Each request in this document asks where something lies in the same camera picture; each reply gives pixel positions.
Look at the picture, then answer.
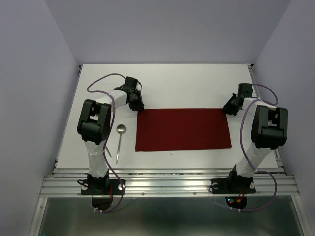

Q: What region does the aluminium right side rail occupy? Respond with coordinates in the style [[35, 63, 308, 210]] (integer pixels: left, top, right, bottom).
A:
[[247, 63, 286, 175]]

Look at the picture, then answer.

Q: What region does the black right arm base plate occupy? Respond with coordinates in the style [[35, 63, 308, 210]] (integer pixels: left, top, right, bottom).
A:
[[209, 178, 256, 194]]

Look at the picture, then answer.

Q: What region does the dark red cloth napkin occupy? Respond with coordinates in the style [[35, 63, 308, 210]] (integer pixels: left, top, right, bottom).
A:
[[135, 108, 232, 152]]

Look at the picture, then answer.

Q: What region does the silver metal spoon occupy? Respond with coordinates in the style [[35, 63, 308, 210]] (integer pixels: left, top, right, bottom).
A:
[[116, 124, 126, 164]]

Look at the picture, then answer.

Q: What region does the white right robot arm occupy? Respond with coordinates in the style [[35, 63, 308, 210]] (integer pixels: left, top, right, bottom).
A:
[[223, 83, 288, 192]]

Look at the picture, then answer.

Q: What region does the aluminium front frame rail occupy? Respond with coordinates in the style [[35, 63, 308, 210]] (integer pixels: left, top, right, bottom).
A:
[[39, 168, 300, 198]]

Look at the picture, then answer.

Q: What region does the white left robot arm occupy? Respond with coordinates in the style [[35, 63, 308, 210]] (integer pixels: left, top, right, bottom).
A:
[[77, 73, 144, 194]]

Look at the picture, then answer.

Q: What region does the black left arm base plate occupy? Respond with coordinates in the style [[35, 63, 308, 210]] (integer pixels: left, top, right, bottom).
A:
[[77, 179, 124, 196]]

